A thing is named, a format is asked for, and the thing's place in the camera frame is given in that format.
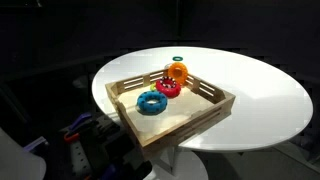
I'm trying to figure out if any wooden slatted tray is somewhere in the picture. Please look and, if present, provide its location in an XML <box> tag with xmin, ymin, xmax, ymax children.
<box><xmin>105</xmin><ymin>69</ymin><xmax>235</xmax><ymax>149</ymax></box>

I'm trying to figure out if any lime green toy piece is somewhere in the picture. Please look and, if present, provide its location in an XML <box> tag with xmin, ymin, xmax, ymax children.
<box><xmin>150</xmin><ymin>84</ymin><xmax>157</xmax><ymax>91</ymax></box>

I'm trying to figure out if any purple orange clamp tool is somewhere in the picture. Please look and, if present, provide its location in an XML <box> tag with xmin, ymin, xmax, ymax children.
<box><xmin>64</xmin><ymin>112</ymin><xmax>92</xmax><ymax>143</ymax></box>

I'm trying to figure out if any white power strip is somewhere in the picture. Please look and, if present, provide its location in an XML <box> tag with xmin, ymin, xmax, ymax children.
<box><xmin>70</xmin><ymin>141</ymin><xmax>91</xmax><ymax>180</ymax></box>

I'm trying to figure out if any white round table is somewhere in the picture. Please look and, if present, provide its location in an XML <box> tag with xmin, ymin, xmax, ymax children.
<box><xmin>91</xmin><ymin>46</ymin><xmax>314</xmax><ymax>180</ymax></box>

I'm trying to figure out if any red ring toy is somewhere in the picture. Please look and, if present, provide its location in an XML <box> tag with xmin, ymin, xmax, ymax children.
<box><xmin>156</xmin><ymin>76</ymin><xmax>181</xmax><ymax>98</ymax></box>

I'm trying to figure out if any blue studded ring toy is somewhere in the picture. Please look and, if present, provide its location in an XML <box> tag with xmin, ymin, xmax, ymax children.
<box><xmin>137</xmin><ymin>91</ymin><xmax>168</xmax><ymax>114</ymax></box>

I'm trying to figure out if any orange studded ring toy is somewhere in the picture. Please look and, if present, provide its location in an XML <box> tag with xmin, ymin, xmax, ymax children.
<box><xmin>168</xmin><ymin>62</ymin><xmax>188</xmax><ymax>85</ymax></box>

